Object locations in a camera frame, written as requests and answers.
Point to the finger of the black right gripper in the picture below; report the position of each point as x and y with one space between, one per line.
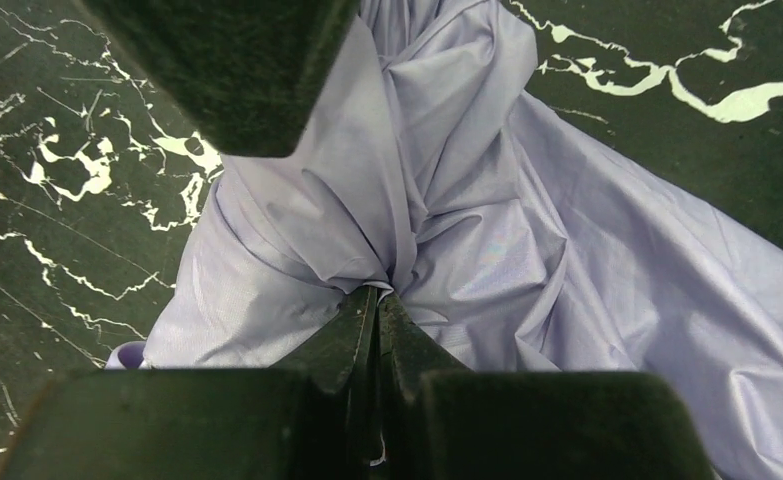
246 74

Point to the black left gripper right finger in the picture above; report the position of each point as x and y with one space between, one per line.
442 420

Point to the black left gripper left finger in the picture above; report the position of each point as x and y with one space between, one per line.
305 417

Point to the lavender folding umbrella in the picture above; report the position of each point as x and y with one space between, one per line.
514 239

